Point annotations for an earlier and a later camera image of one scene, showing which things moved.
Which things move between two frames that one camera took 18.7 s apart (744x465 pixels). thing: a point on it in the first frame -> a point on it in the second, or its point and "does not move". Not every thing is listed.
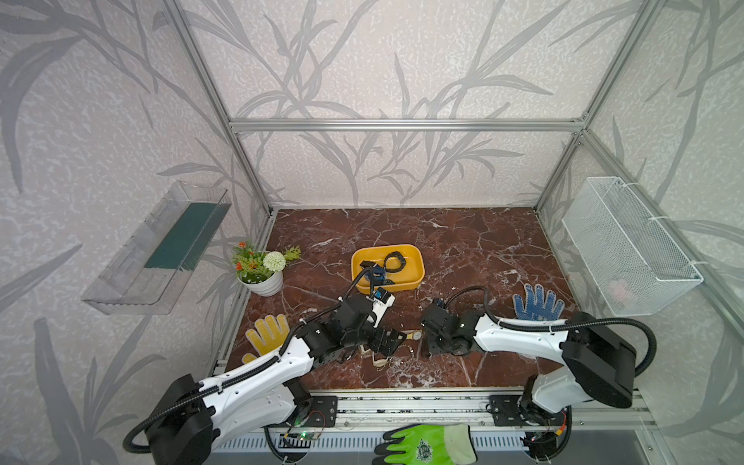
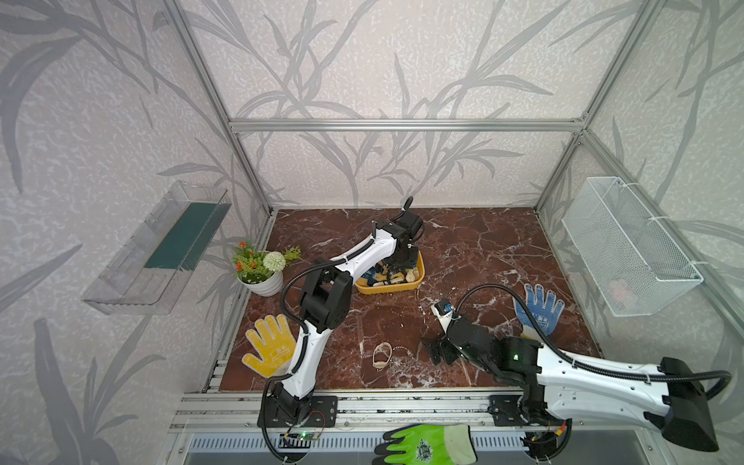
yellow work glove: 272,341 does not move
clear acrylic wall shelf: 148,273 does not move
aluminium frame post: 219,101 does not move
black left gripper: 389,347 -> 413,262
